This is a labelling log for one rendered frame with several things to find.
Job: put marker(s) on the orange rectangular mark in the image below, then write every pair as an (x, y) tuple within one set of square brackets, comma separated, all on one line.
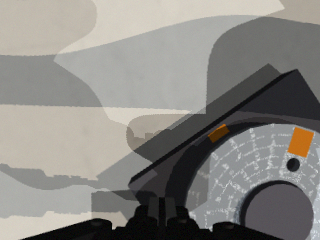
[(218, 133)]

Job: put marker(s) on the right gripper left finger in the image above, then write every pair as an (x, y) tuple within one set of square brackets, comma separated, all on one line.
[(140, 227)]

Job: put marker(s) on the dark grey round boss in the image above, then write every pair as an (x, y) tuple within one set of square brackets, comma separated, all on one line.
[(279, 209)]

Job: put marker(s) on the dark grey square base plate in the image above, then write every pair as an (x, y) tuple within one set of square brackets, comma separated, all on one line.
[(286, 99)]

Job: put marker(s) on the grey round flange plate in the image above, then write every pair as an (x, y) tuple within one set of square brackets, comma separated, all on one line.
[(245, 160)]

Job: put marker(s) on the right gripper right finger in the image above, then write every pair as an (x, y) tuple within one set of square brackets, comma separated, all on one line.
[(178, 227)]

